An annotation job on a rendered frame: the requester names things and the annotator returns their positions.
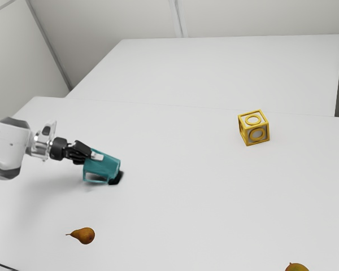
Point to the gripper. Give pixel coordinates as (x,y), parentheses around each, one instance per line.
(59,149)

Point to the teal faceted mug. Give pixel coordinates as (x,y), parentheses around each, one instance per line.
(101,167)

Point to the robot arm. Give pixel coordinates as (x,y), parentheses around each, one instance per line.
(11,146)

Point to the brown pear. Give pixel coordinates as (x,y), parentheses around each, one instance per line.
(84,235)

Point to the orange green fruit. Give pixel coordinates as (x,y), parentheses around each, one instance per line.
(296,267)

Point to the yellow frame cube with rings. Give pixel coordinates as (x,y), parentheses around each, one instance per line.
(254,128)

